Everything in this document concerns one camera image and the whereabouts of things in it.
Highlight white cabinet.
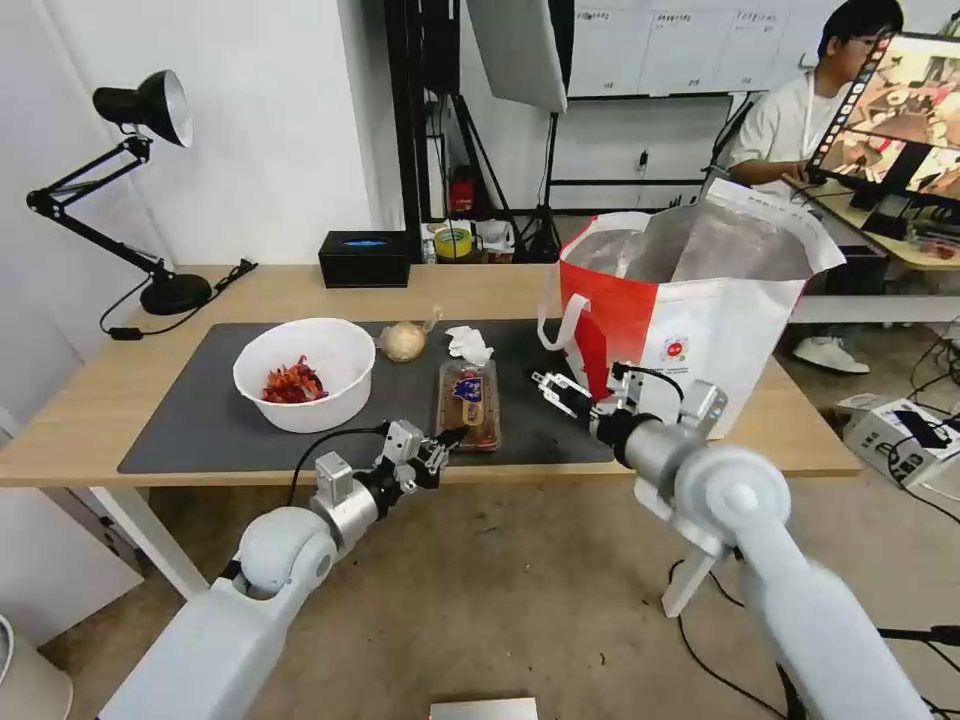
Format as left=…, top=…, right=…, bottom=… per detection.
left=0, top=487, right=145, bottom=648

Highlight black floor cable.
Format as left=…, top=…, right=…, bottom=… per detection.
left=669, top=558, right=793, bottom=720

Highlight person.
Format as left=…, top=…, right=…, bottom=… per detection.
left=728, top=0, right=905, bottom=204

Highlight yellow tape roll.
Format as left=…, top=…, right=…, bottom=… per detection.
left=434, top=224, right=474, bottom=262

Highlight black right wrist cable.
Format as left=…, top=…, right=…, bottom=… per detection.
left=637, top=369, right=688, bottom=421

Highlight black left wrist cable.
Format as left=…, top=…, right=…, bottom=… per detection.
left=288, top=425, right=391, bottom=513

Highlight black table mat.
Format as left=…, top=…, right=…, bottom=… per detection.
left=117, top=320, right=624, bottom=475

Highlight white round bin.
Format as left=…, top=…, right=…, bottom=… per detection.
left=0, top=614, right=76, bottom=720

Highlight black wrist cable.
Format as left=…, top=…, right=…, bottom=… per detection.
left=288, top=425, right=391, bottom=513
left=637, top=369, right=688, bottom=421

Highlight red and white takeout bag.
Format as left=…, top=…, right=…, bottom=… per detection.
left=536, top=178, right=847, bottom=444

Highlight clear plastic snack package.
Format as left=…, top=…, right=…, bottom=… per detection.
left=433, top=358, right=504, bottom=454

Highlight white robot front shell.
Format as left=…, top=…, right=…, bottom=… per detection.
left=429, top=697, right=539, bottom=720

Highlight black tissue box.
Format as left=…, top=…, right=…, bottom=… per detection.
left=317, top=230, right=413, bottom=289

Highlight red chili scraps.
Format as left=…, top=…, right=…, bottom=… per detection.
left=260, top=355, right=330, bottom=406

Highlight wooden office desk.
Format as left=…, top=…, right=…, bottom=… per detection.
left=779, top=176, right=960, bottom=271

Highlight black lamp cable with switch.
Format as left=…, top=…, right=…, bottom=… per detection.
left=99, top=258, right=260, bottom=343

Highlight white table leg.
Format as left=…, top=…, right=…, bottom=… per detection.
left=659, top=539, right=727, bottom=619
left=89, top=487, right=211, bottom=601

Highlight white softbox panel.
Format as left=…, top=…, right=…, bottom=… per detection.
left=464, top=0, right=569, bottom=114

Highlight black metal rack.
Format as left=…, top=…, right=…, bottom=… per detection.
left=386, top=0, right=453, bottom=264

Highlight black light stand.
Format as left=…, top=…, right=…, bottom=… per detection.
left=517, top=110, right=565, bottom=264

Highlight black desk lamp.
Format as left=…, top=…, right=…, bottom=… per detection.
left=26, top=69, right=214, bottom=316

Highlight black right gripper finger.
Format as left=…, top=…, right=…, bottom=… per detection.
left=533, top=370, right=595, bottom=408
left=533, top=380, right=580, bottom=420

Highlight person's foot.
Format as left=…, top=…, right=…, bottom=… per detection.
left=793, top=335, right=871, bottom=375

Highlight computer monitor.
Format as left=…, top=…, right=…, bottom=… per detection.
left=806, top=29, right=960, bottom=226

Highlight white plastic bowl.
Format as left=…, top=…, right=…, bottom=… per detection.
left=232, top=317, right=377, bottom=434

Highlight white board with writing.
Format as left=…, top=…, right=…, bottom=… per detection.
left=567, top=0, right=849, bottom=99

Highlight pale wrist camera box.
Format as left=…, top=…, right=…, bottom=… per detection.
left=611, top=362, right=648, bottom=410
left=382, top=421, right=427, bottom=470

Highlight printed cardboard box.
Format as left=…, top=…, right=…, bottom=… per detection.
left=838, top=395, right=960, bottom=490

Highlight crumpled white tissue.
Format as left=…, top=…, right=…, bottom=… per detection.
left=443, top=324, right=496, bottom=367

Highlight bun in clear wrapper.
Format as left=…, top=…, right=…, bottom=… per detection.
left=377, top=305, right=444, bottom=364

